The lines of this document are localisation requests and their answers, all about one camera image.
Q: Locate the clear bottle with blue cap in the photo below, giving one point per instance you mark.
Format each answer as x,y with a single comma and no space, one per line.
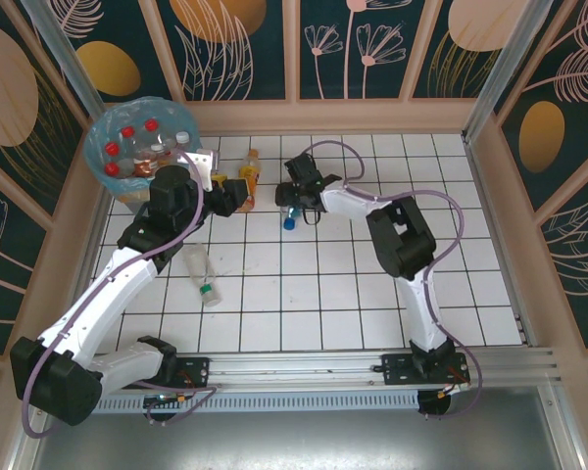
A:
289,223

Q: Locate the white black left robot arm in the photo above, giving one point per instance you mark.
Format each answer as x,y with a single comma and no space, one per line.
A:
103,303

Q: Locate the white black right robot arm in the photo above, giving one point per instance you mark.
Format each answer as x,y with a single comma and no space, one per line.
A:
419,313

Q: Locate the bin with blue plastic liner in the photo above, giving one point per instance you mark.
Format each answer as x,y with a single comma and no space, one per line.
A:
176,117

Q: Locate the orange juice bottle yellow label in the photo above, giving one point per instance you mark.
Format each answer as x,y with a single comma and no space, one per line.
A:
251,171

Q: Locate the clear bottle with green cap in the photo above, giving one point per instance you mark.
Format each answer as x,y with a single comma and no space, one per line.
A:
198,267

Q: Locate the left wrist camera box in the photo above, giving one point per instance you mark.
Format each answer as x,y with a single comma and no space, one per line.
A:
203,164

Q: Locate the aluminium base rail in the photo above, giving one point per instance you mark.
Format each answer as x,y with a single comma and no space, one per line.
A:
294,367

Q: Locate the aluminium frame post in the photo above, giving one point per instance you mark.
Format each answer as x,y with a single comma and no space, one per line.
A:
61,54
509,59

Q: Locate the grey metal base plate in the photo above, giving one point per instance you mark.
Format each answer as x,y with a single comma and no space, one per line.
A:
299,445

